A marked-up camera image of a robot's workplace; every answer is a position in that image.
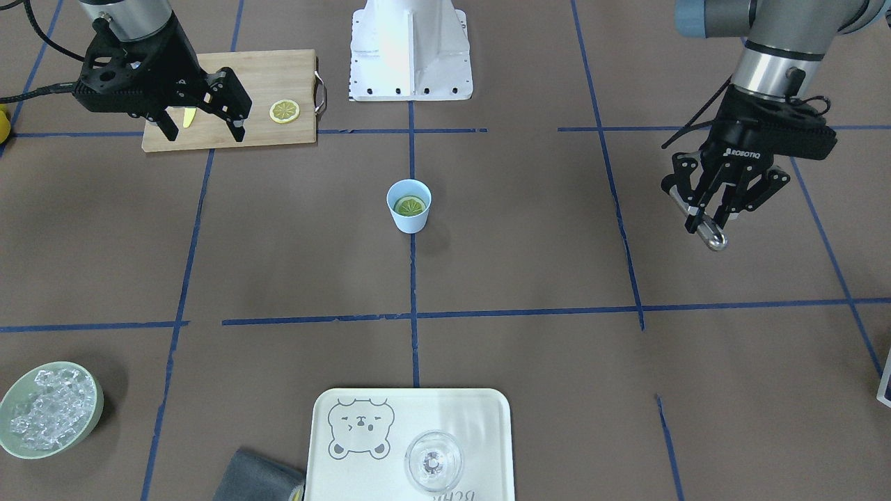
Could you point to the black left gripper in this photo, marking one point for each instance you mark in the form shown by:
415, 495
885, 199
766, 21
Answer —
732, 138

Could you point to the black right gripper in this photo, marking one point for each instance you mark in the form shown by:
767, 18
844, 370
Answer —
182, 64

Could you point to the light blue plastic cup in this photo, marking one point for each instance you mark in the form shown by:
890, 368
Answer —
409, 188

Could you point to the lemon slice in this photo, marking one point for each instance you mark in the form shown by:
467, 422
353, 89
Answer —
284, 111
410, 206

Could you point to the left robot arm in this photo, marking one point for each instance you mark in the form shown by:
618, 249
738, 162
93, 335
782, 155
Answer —
784, 43

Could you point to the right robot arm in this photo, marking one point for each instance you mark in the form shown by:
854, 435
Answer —
132, 21

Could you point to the whole yellow lemon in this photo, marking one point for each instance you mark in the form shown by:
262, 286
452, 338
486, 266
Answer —
5, 125

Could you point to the yellow plastic knife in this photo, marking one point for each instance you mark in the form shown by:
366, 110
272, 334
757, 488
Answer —
188, 115

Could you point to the green bowl of ice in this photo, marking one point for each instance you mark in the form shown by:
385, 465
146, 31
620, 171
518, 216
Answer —
49, 410

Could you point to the cream bear serving tray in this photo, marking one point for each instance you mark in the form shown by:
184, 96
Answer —
359, 437

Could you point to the dark grey folded cloth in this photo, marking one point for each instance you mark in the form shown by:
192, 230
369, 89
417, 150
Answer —
250, 476

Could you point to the clear wine glass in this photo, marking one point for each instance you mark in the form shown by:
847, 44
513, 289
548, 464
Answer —
434, 462

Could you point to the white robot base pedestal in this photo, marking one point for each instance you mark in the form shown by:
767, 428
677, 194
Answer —
410, 51

